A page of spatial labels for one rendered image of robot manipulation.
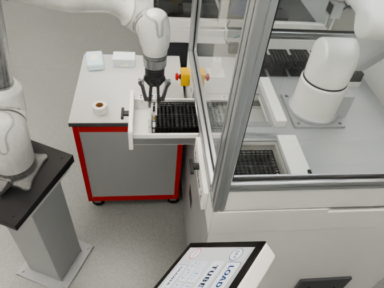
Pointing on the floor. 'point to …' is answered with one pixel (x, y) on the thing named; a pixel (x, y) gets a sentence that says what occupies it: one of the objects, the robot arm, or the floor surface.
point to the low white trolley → (122, 136)
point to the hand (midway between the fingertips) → (154, 107)
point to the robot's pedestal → (51, 243)
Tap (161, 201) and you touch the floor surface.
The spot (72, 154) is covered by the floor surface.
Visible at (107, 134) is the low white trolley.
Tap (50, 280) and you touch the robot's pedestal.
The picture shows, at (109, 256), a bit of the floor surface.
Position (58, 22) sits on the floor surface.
